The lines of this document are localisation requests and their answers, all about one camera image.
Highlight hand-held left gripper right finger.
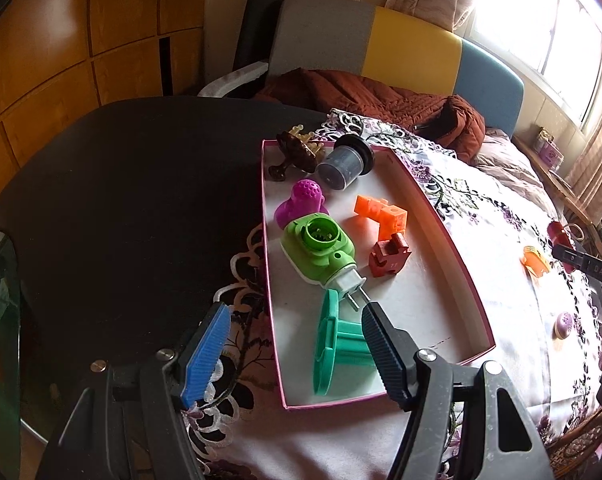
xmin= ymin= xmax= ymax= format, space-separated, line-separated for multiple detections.
xmin=361 ymin=301 xmax=554 ymax=480

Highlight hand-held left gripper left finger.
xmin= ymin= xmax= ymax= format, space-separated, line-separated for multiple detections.
xmin=36 ymin=302 xmax=232 ymax=480

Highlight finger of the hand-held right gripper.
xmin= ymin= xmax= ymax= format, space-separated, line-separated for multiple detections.
xmin=551 ymin=242 xmax=592 ymax=273

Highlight red metallic cylinder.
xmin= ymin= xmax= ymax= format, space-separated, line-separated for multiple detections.
xmin=547 ymin=220 xmax=576 ymax=248

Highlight orange plastic case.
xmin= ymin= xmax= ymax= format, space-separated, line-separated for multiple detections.
xmin=520 ymin=245 xmax=552 ymax=277

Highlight teal plastic spool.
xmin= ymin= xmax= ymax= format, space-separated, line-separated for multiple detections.
xmin=312 ymin=289 xmax=382 ymax=397

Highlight pink-edged white box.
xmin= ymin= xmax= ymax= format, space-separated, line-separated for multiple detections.
xmin=260 ymin=139 xmax=496 ymax=412

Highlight red plastic block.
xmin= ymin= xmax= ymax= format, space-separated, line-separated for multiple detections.
xmin=368 ymin=232 xmax=412 ymax=279

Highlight green plug-in device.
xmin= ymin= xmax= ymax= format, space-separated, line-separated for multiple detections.
xmin=281 ymin=212 xmax=369 ymax=306

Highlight orange linked plastic cubes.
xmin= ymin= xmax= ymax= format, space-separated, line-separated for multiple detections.
xmin=353 ymin=194 xmax=409 ymax=241

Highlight wooden shelf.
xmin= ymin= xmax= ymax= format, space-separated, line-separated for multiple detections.
xmin=513 ymin=130 xmax=602 ymax=241

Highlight purple round knob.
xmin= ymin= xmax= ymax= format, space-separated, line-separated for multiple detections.
xmin=553 ymin=310 xmax=576 ymax=339

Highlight white embroidered floral tablecloth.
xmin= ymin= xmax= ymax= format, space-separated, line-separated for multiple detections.
xmin=181 ymin=107 xmax=602 ymax=480

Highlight pale pink quilt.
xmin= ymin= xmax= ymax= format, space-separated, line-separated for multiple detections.
xmin=468 ymin=127 xmax=556 ymax=211

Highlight purple tin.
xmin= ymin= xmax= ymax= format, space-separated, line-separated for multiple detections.
xmin=531 ymin=127 xmax=565 ymax=171

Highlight purple plastic toy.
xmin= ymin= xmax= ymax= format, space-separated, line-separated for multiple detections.
xmin=273 ymin=179 xmax=332 ymax=226

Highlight wicker chair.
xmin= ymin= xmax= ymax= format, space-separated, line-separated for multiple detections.
xmin=543 ymin=407 xmax=602 ymax=478

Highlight grey cup with black lid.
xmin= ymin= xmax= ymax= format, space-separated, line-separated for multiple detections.
xmin=316 ymin=134 xmax=376 ymax=192

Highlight glass side table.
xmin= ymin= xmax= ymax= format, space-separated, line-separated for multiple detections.
xmin=0 ymin=230 xmax=24 ymax=480

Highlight window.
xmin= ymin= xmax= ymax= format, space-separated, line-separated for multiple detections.
xmin=468 ymin=0 xmax=602 ymax=126

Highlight brown quilted jacket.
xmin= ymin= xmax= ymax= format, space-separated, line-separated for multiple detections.
xmin=253 ymin=67 xmax=486 ymax=163

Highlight grey yellow blue headboard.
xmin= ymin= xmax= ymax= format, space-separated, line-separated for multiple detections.
xmin=268 ymin=0 xmax=526 ymax=133

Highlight white plastic armrest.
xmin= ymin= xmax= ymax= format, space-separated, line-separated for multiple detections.
xmin=197 ymin=60 xmax=269 ymax=98

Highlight wooden cabinet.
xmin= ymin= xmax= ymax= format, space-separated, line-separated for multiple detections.
xmin=0 ymin=0 xmax=212 ymax=211

